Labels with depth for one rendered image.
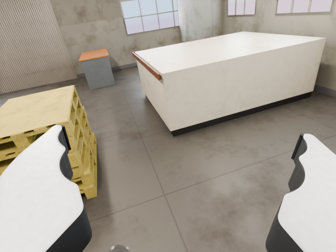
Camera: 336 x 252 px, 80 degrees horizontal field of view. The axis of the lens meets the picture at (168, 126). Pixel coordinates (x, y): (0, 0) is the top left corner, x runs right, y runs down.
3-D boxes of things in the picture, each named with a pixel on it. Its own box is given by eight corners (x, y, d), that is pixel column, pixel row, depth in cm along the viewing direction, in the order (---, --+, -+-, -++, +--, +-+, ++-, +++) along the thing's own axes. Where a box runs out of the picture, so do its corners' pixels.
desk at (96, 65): (112, 72, 701) (106, 48, 661) (116, 84, 571) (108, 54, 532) (89, 77, 685) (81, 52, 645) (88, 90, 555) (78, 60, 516)
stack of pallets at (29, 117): (37, 154, 307) (6, 99, 262) (96, 138, 326) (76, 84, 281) (8, 226, 199) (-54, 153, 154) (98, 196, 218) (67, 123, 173)
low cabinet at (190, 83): (312, 96, 353) (326, 37, 306) (168, 138, 298) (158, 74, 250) (240, 71, 527) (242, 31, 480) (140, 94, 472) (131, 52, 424)
